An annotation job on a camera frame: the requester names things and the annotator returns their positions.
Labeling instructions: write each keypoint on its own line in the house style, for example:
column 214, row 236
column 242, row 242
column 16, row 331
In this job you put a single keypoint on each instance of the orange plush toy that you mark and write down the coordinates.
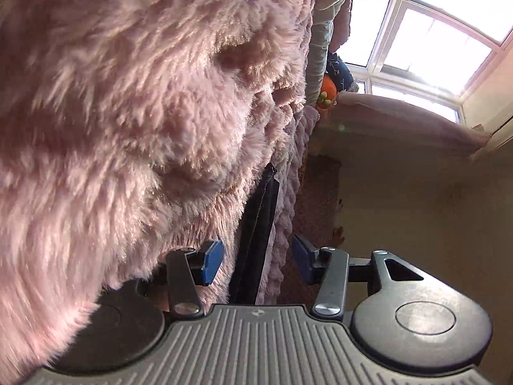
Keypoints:
column 326, row 93

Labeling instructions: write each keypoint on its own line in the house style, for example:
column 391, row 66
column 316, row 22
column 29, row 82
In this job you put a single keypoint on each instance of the grey green quilt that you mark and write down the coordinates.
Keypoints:
column 324, row 36

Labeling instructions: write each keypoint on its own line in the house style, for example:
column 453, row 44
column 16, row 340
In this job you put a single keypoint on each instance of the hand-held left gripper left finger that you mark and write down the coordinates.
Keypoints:
column 211, row 262

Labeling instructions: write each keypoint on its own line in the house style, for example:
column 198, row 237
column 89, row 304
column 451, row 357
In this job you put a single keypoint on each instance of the pink fluffy blanket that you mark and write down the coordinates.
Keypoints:
column 120, row 128

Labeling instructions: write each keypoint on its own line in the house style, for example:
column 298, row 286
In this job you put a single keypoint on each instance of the pink curtain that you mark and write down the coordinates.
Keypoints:
column 404, row 122

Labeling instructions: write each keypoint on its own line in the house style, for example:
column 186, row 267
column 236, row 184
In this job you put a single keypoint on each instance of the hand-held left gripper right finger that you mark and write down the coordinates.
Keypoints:
column 301, row 260

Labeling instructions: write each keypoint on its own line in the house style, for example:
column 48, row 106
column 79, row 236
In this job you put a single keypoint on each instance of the dark blue patterned cloth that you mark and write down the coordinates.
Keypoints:
column 340, row 73

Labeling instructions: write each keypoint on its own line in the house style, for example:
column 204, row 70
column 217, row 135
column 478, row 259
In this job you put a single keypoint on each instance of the white framed window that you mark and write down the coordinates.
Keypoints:
column 433, row 36

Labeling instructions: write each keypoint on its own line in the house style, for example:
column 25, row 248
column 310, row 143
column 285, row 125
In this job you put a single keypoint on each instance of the dark blue pants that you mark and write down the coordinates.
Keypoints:
column 256, row 240

